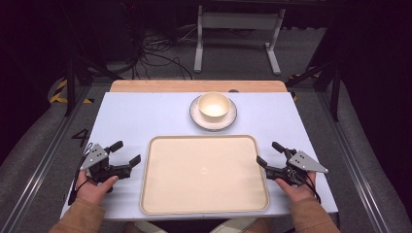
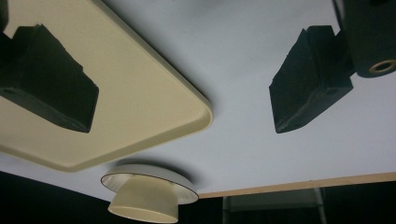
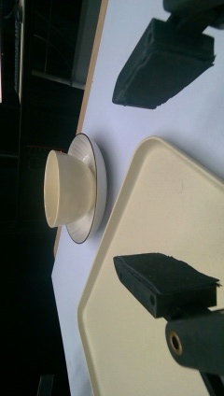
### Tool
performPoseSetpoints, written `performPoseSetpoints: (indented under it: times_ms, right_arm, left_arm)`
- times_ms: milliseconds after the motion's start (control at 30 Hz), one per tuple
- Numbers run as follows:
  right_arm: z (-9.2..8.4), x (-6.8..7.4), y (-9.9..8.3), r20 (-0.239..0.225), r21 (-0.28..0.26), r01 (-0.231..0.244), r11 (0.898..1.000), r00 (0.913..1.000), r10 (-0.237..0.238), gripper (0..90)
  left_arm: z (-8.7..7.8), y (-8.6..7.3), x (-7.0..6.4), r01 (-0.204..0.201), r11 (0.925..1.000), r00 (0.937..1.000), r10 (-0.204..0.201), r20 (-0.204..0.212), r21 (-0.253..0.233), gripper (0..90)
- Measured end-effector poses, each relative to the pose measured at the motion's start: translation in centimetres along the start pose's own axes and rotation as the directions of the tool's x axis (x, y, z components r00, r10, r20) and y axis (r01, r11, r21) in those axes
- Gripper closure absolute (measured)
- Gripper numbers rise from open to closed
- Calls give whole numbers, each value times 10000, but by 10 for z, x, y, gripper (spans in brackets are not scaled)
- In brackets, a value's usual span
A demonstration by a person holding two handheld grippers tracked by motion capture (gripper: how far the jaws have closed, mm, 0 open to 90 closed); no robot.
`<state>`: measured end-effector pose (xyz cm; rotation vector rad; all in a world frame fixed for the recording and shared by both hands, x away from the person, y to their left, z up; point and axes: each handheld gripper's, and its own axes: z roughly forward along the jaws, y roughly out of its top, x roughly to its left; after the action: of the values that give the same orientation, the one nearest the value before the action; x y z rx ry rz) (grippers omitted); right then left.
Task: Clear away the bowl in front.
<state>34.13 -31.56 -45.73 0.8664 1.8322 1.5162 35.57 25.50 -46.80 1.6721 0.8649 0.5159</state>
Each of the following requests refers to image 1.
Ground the aluminium floor rail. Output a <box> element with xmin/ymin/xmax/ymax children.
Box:
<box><xmin>316</xmin><ymin>91</ymin><xmax>400</xmax><ymax>233</ymax></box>
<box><xmin>0</xmin><ymin>86</ymin><xmax>92</xmax><ymax>233</ymax></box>

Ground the beige plastic tray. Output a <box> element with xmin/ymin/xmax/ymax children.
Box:
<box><xmin>139</xmin><ymin>134</ymin><xmax>270</xmax><ymax>216</ymax></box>

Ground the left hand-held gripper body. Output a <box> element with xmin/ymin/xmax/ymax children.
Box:
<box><xmin>80</xmin><ymin>143</ymin><xmax>132</xmax><ymax>185</ymax></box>

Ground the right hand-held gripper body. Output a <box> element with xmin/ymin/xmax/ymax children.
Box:
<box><xmin>265</xmin><ymin>148</ymin><xmax>329</xmax><ymax>187</ymax></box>

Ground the black metal stand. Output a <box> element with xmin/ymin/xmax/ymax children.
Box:
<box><xmin>285</xmin><ymin>61</ymin><xmax>342</xmax><ymax>122</ymax></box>
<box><xmin>63</xmin><ymin>56</ymin><xmax>124</xmax><ymax>118</ymax></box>

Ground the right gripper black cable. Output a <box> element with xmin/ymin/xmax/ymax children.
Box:
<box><xmin>299</xmin><ymin>173</ymin><xmax>323</xmax><ymax>205</ymax></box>

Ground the cream bowl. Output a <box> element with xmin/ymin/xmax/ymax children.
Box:
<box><xmin>197</xmin><ymin>91</ymin><xmax>231</xmax><ymax>123</ymax></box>

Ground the person's right hand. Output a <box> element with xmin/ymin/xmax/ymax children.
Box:
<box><xmin>274</xmin><ymin>171</ymin><xmax>317</xmax><ymax>204</ymax></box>

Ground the yellow and black floor tape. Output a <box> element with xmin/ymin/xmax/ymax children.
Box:
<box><xmin>49</xmin><ymin>79</ymin><xmax>95</xmax><ymax>105</ymax></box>
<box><xmin>289</xmin><ymin>73</ymin><xmax>323</xmax><ymax>102</ymax></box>

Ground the white plate with dark rim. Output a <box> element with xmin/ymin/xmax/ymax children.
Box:
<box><xmin>189</xmin><ymin>95</ymin><xmax>238</xmax><ymax>132</ymax></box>

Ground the wooden table board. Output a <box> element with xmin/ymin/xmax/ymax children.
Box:
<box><xmin>109</xmin><ymin>79</ymin><xmax>289</xmax><ymax>94</ymax></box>

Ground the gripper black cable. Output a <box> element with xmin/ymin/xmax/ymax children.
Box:
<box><xmin>299</xmin><ymin>173</ymin><xmax>323</xmax><ymax>205</ymax></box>
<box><xmin>67</xmin><ymin>142</ymin><xmax>95</xmax><ymax>207</ymax></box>

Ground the white metal stand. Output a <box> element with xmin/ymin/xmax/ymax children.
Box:
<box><xmin>192</xmin><ymin>4</ymin><xmax>287</xmax><ymax>77</ymax></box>

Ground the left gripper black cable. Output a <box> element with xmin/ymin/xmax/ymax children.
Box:
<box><xmin>67</xmin><ymin>142</ymin><xmax>95</xmax><ymax>207</ymax></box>

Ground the tangle of black floor cables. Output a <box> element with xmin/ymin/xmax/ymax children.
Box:
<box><xmin>106</xmin><ymin>23</ymin><xmax>198</xmax><ymax>81</ymax></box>

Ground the person's left hand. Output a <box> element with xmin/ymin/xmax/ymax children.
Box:
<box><xmin>75</xmin><ymin>170</ymin><xmax>120</xmax><ymax>206</ymax></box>

